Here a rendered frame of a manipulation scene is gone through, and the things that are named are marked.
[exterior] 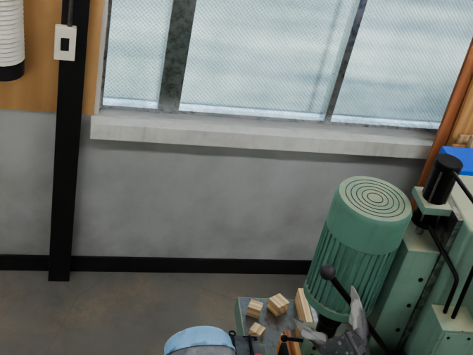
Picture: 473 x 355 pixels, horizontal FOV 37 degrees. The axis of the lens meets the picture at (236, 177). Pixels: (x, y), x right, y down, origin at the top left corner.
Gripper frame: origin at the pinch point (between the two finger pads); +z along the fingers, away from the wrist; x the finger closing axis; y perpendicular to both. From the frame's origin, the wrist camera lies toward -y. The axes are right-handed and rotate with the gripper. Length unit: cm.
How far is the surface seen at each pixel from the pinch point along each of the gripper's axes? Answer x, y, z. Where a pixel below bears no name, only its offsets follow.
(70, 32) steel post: 48, -50, 129
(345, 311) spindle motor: -0.5, -10.6, -3.9
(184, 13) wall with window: 16, -81, 126
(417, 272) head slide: -19.4, -12.8, -4.1
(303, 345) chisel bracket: 17.0, -23.4, -5.4
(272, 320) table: 28, -42, 6
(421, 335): -11.8, -18.3, -16.8
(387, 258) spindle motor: -16.2, -5.8, 1.3
